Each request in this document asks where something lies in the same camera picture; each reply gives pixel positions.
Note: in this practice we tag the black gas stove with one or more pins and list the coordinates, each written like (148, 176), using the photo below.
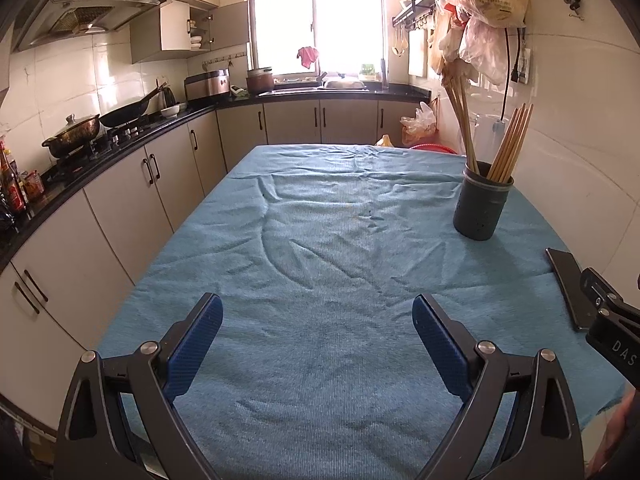
(125, 135)

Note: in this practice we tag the person's right hand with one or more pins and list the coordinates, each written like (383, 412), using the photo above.
(622, 425)

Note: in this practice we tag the white bowl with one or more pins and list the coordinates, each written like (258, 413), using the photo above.
(170, 111)

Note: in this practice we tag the beige base cabinets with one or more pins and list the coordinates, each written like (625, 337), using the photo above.
(120, 210)

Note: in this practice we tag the steel range hood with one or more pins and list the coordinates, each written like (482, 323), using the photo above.
(85, 15)

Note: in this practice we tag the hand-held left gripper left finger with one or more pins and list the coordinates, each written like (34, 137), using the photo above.
(195, 350)

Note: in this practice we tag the yellow plastic bag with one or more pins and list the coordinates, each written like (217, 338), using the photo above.
(385, 141)

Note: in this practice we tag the steel electric kettle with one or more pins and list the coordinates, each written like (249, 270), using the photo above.
(168, 95)

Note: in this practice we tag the kitchen window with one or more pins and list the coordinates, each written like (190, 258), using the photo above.
(345, 15)

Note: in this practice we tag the black kitchen countertop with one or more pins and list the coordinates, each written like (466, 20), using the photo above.
(395, 91)

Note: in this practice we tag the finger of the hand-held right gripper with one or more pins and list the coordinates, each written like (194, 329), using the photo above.
(597, 287)

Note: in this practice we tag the brown clay pot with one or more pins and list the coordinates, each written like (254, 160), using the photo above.
(260, 82)

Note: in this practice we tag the orange clear plastic bag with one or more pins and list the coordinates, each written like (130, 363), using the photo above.
(417, 127)

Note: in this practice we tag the blue tablecloth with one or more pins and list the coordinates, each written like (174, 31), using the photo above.
(320, 260)

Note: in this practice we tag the steel sink with faucet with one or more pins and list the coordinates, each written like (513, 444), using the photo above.
(342, 83)

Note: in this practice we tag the steel pot with lid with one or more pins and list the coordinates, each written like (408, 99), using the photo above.
(75, 135)

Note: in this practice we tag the red spice jar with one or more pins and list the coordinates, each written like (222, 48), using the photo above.
(34, 186)

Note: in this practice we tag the black wall rack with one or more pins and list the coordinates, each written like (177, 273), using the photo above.
(410, 12)

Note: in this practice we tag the clear glass cup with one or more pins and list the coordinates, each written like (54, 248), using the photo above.
(484, 130)

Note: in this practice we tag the hanging steel ladle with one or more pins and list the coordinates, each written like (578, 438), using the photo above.
(398, 47)

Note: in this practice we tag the hanging clear plastic bags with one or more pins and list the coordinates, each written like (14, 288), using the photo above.
(475, 50)

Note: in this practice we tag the white cutting board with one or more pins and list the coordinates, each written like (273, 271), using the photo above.
(417, 55)

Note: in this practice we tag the white power strip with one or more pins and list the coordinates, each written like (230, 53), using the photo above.
(525, 62)

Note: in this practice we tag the dark sauce bottles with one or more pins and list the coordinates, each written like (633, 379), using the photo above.
(12, 185)

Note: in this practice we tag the pink cloth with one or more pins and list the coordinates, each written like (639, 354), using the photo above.
(307, 56)

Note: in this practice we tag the dark grey utensil holder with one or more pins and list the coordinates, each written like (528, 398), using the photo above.
(480, 205)

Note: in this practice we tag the open wall cabinet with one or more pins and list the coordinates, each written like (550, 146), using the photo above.
(175, 30)

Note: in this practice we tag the black smartphone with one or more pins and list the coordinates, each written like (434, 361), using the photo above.
(567, 285)

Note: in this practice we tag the bunch of wooden chopsticks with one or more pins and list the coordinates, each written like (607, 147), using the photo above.
(512, 140)

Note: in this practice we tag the black wok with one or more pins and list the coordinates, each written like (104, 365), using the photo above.
(125, 115)

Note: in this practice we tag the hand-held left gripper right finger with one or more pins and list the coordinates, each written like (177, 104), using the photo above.
(442, 350)

